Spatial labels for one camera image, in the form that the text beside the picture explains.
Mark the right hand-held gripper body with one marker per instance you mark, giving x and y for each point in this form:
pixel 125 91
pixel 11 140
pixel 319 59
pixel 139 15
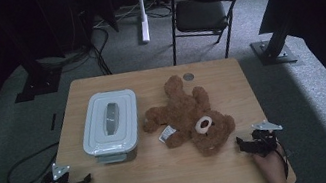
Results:
pixel 265 143

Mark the clear plastic storage box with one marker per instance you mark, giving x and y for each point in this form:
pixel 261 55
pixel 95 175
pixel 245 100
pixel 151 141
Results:
pixel 116 157

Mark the brown teddy bear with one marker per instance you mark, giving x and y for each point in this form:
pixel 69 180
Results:
pixel 185 111

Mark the person's right hand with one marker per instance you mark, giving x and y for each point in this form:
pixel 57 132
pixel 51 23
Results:
pixel 271 167

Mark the black floor tape strip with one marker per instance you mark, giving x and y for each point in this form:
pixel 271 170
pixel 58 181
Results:
pixel 53 121

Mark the round grey table grommet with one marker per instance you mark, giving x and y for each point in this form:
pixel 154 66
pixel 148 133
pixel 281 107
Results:
pixel 188 76

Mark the black metal stand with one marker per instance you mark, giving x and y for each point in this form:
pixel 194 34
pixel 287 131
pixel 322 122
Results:
pixel 38 84
pixel 274 53

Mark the black folding chair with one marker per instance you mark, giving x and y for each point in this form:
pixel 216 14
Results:
pixel 199 14

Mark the white desk frame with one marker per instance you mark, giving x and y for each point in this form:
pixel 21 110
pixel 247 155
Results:
pixel 143 17

